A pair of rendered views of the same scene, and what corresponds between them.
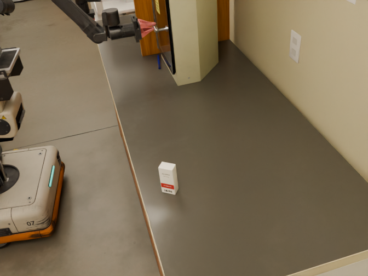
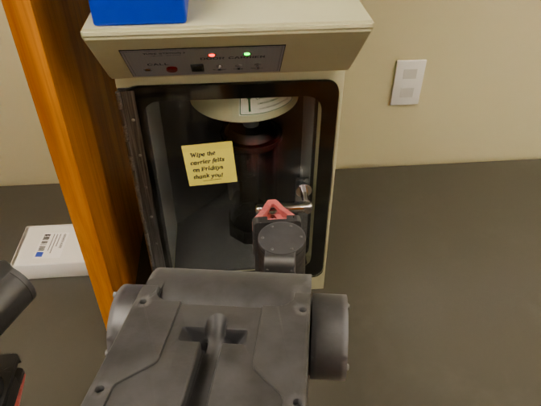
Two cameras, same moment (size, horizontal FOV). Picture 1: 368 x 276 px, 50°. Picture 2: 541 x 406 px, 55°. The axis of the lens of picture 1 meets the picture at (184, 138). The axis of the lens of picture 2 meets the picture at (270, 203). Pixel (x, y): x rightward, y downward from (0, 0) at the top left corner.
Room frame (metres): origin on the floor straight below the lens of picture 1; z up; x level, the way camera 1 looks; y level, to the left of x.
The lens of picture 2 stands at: (1.60, 0.70, 1.72)
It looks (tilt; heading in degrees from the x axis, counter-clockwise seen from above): 39 degrees down; 278
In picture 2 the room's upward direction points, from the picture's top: straight up
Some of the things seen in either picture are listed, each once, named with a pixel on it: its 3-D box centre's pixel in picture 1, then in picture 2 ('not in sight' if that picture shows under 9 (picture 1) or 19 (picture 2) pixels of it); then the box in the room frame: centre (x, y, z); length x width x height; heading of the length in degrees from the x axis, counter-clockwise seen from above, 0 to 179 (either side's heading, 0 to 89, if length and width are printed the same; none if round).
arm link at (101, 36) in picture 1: (105, 24); (277, 290); (1.65, 0.28, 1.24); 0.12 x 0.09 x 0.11; 93
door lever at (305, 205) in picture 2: (158, 26); (283, 200); (1.67, 0.06, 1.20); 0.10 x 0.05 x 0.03; 12
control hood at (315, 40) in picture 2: not in sight; (230, 48); (1.73, 0.10, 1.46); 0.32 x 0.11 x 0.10; 13
